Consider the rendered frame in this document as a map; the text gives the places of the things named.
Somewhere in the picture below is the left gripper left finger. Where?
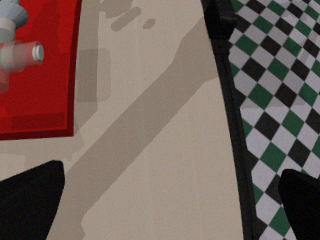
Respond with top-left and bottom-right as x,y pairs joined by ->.
0,160 -> 65,240

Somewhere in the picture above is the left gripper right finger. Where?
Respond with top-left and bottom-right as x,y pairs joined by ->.
278,169 -> 320,240

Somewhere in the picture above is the red tray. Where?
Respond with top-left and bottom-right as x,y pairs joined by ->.
0,0 -> 82,141

